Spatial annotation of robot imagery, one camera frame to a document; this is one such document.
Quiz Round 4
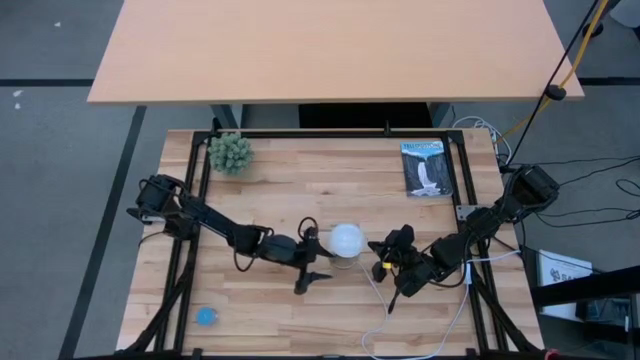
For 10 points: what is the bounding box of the green succulent in grey pot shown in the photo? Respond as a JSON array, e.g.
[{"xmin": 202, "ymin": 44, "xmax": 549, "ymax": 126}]
[{"xmin": 207, "ymin": 131, "xmax": 255, "ymax": 176}]

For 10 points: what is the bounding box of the white lamp power cable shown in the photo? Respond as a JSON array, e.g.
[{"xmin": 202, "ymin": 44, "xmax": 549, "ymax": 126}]
[{"xmin": 355, "ymin": 249, "xmax": 524, "ymax": 360}]

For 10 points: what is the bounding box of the white cable bundle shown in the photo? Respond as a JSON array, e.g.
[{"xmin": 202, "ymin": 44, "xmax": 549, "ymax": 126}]
[{"xmin": 452, "ymin": 115, "xmax": 514, "ymax": 166}]

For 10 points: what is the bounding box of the thick yellow hanging cable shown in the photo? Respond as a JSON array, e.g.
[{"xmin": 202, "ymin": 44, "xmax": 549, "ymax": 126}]
[{"xmin": 499, "ymin": 0, "xmax": 612, "ymax": 144}]

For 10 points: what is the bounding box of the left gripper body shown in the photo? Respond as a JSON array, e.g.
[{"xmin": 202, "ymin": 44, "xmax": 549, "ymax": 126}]
[{"xmin": 259, "ymin": 227, "xmax": 321, "ymax": 274}]

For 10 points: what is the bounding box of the black hanging cable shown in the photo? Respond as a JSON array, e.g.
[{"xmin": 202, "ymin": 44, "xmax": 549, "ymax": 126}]
[{"xmin": 504, "ymin": 0, "xmax": 601, "ymax": 166}]

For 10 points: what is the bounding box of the Yellowstone waterfall book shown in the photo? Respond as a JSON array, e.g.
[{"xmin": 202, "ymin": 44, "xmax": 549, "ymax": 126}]
[{"xmin": 399, "ymin": 140, "xmax": 454, "ymax": 198}]

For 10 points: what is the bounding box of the black metal beam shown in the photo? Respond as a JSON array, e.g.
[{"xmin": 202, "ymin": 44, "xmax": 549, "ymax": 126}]
[{"xmin": 529, "ymin": 264, "xmax": 640, "ymax": 309}]

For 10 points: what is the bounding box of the white flood lightbulb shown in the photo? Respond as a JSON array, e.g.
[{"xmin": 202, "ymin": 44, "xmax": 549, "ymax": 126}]
[{"xmin": 327, "ymin": 222, "xmax": 366, "ymax": 259}]

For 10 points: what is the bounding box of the metal lamp socket base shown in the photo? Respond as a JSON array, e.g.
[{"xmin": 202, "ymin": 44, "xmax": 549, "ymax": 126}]
[{"xmin": 330, "ymin": 254, "xmax": 362, "ymax": 271}]

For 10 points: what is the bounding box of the light wooden desk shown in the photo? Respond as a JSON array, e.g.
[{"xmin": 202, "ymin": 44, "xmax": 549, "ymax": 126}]
[{"xmin": 87, "ymin": 0, "xmax": 585, "ymax": 130}]

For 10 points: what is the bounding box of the white printed box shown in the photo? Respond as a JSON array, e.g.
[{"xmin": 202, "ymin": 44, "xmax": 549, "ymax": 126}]
[{"xmin": 537, "ymin": 248, "xmax": 595, "ymax": 321}]

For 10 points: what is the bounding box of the small blue round cup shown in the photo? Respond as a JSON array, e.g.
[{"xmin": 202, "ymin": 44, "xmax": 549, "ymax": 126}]
[{"xmin": 195, "ymin": 306, "xmax": 220, "ymax": 328}]

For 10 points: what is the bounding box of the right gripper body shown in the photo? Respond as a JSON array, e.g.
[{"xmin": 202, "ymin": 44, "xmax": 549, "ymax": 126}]
[{"xmin": 382, "ymin": 224, "xmax": 441, "ymax": 299}]

